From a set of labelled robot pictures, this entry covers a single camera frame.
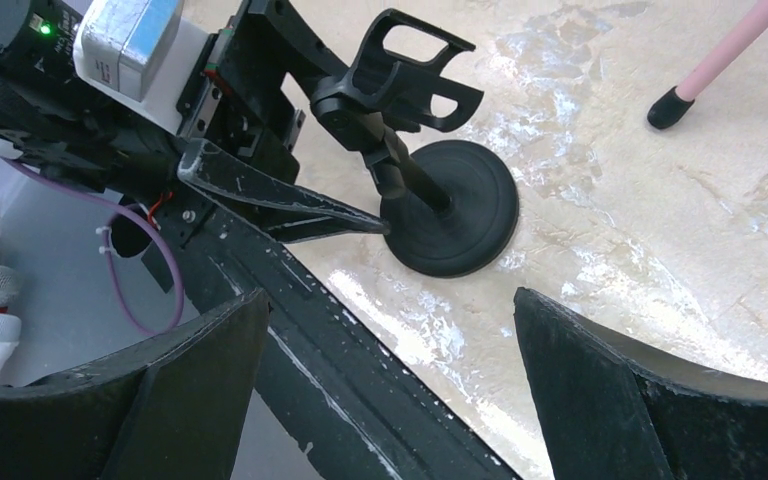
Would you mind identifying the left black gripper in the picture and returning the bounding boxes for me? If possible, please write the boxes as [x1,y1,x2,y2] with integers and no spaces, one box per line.
[176,1,390,243]

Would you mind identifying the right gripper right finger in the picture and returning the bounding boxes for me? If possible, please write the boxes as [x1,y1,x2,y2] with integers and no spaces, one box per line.
[514,288,768,479]

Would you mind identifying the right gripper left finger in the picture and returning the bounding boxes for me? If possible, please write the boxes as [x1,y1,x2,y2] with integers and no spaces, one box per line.
[0,290,270,479]

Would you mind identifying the pink music stand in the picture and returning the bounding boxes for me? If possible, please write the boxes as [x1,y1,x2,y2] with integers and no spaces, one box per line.
[646,0,768,130]

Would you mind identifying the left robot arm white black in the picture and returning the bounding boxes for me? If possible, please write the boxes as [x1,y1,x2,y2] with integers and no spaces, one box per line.
[0,1,389,243]

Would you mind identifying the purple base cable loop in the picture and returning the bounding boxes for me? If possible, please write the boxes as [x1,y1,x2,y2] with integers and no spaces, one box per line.
[0,155,187,337]

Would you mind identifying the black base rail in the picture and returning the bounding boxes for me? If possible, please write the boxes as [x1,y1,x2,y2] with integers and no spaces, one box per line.
[145,190,515,479]

